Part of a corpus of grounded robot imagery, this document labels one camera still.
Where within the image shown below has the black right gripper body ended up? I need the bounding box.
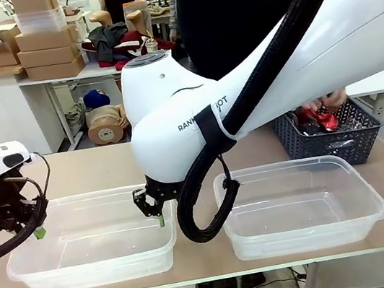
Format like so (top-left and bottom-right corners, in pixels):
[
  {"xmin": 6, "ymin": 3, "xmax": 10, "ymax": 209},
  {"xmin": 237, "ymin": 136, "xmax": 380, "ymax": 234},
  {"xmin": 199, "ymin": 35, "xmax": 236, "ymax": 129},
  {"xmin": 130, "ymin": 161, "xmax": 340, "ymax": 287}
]
[{"xmin": 144, "ymin": 169, "xmax": 186, "ymax": 204}]

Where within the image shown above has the clear plastic container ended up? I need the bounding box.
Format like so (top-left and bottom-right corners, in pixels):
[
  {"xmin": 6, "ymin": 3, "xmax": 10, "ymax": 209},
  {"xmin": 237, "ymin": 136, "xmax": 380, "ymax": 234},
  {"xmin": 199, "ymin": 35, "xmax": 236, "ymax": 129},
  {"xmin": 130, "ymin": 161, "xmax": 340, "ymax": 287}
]
[
  {"xmin": 0, "ymin": 179, "xmax": 185, "ymax": 288},
  {"xmin": 211, "ymin": 146, "xmax": 384, "ymax": 266}
]

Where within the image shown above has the red snack wrapper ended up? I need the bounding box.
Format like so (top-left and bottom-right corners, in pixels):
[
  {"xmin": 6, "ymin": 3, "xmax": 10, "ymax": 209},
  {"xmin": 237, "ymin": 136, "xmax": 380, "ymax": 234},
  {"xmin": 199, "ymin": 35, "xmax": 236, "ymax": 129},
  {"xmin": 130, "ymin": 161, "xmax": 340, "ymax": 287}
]
[{"xmin": 300, "ymin": 97, "xmax": 340, "ymax": 136}]

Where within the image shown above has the dark blue woven plastic basket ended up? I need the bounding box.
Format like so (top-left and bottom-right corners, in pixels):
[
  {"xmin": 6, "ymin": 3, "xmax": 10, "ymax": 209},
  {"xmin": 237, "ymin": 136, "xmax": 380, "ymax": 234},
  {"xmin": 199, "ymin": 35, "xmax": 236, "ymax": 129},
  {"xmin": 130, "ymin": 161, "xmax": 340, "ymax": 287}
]
[{"xmin": 269, "ymin": 91, "xmax": 384, "ymax": 178}]

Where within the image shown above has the person's left hand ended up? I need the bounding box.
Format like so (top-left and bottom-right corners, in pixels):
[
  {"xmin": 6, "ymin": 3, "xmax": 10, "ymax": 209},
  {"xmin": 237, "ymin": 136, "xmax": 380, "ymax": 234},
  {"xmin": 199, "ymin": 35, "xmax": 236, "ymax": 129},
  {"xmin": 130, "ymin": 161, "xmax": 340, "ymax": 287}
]
[{"xmin": 310, "ymin": 87, "xmax": 351, "ymax": 113}]

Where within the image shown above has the mannequin head with blue cap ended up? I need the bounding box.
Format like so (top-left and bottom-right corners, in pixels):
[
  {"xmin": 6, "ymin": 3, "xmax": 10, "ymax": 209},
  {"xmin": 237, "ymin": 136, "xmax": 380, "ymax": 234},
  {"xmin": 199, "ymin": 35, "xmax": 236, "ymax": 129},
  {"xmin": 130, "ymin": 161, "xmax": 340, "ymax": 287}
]
[{"xmin": 80, "ymin": 84, "xmax": 134, "ymax": 147}]

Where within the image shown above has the black stand base on floor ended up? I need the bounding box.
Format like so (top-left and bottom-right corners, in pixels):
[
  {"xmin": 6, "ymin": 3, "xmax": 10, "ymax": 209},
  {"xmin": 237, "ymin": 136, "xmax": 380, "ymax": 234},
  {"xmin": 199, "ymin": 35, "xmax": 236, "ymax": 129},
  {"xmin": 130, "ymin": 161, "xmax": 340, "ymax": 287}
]
[{"xmin": 194, "ymin": 271, "xmax": 267, "ymax": 288}]

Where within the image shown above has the closed brown cardboard box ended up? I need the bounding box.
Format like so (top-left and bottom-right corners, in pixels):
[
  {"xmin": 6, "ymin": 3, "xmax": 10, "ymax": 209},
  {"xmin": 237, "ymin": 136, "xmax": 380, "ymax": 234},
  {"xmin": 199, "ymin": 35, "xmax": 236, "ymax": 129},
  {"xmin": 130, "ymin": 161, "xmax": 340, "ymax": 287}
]
[
  {"xmin": 17, "ymin": 42, "xmax": 84, "ymax": 71},
  {"xmin": 24, "ymin": 55, "xmax": 87, "ymax": 85},
  {"xmin": 14, "ymin": 23, "xmax": 80, "ymax": 55}
]

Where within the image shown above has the plastic cup with straw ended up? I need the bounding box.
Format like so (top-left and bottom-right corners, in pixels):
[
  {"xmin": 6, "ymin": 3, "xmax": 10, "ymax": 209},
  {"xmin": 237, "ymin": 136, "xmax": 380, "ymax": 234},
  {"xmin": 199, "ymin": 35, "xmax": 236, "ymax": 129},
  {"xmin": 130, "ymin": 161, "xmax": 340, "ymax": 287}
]
[{"xmin": 143, "ymin": 28, "xmax": 161, "ymax": 56}]

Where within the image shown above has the pile of dark red clothes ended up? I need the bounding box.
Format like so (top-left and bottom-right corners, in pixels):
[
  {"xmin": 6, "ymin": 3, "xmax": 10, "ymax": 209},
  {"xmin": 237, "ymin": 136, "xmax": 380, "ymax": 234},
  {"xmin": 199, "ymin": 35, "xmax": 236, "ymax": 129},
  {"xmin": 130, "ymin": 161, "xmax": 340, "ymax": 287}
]
[{"xmin": 78, "ymin": 14, "xmax": 180, "ymax": 77}]

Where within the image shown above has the tan mannequin foot form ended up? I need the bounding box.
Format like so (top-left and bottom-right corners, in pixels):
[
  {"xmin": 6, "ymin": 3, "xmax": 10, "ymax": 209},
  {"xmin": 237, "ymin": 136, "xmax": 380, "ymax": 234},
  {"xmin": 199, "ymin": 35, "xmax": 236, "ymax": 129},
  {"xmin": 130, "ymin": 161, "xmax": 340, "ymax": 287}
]
[
  {"xmin": 88, "ymin": 9, "xmax": 115, "ymax": 33},
  {"xmin": 125, "ymin": 9, "xmax": 147, "ymax": 35}
]

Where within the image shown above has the background person in grey jacket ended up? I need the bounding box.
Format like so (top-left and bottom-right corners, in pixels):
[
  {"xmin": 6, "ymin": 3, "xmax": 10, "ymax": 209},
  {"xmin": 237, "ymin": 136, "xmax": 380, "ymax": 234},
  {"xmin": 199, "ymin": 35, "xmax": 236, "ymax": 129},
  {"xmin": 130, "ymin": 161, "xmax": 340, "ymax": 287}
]
[{"xmin": 163, "ymin": 0, "xmax": 199, "ymax": 73}]

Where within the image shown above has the stack of clear plastic tubs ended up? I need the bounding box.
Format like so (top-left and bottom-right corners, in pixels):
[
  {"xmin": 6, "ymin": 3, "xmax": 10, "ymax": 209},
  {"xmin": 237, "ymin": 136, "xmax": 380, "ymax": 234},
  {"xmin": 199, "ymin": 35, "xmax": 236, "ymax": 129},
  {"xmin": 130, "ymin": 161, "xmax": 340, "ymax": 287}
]
[{"xmin": 17, "ymin": 6, "xmax": 68, "ymax": 37}]

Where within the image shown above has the person in black sweatshirt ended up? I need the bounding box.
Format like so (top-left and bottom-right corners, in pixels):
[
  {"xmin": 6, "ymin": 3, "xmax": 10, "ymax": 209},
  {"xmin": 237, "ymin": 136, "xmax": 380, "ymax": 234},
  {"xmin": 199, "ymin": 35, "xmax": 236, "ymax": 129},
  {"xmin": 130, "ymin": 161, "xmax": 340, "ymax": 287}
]
[{"xmin": 175, "ymin": 0, "xmax": 314, "ymax": 86}]

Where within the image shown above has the background person in dark clothes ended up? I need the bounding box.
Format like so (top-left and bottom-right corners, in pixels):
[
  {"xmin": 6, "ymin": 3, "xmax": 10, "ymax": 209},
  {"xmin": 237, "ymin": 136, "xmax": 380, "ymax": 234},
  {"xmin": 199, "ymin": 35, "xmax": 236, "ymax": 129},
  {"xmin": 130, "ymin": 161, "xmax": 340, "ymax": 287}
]
[{"xmin": 103, "ymin": 0, "xmax": 139, "ymax": 26}]

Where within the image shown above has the tall brown cardboard box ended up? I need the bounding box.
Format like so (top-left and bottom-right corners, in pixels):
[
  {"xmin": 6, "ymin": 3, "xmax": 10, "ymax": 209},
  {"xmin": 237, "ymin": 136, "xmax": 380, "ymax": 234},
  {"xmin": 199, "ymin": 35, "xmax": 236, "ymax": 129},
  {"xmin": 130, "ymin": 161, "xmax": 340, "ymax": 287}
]
[{"xmin": 11, "ymin": 0, "xmax": 60, "ymax": 16}]

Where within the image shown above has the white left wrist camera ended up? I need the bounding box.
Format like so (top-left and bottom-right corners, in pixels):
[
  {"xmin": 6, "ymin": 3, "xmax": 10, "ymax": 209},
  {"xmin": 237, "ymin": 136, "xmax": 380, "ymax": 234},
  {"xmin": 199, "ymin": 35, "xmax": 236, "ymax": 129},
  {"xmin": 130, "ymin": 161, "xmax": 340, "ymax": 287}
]
[{"xmin": 0, "ymin": 139, "xmax": 33, "ymax": 175}]

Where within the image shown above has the left gripper thin black cable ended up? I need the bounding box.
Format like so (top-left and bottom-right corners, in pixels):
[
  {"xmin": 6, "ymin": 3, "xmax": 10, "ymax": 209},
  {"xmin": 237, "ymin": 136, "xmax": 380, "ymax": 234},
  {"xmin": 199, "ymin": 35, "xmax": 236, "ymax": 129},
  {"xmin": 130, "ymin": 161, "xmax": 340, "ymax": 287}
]
[{"xmin": 0, "ymin": 149, "xmax": 57, "ymax": 212}]

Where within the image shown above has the black velcro strap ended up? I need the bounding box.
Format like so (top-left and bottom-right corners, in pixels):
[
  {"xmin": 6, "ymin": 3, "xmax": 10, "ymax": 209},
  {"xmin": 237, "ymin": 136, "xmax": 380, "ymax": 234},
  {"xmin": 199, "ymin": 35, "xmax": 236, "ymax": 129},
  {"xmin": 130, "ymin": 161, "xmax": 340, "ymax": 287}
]
[{"xmin": 196, "ymin": 102, "xmax": 240, "ymax": 157}]

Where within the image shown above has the right arm black cable sleeve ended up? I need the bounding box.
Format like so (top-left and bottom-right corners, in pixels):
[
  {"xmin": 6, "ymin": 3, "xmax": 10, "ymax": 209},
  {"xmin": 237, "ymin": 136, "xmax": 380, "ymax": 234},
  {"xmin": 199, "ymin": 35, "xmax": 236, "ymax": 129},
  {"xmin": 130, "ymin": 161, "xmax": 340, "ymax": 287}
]
[{"xmin": 142, "ymin": 0, "xmax": 384, "ymax": 248}]

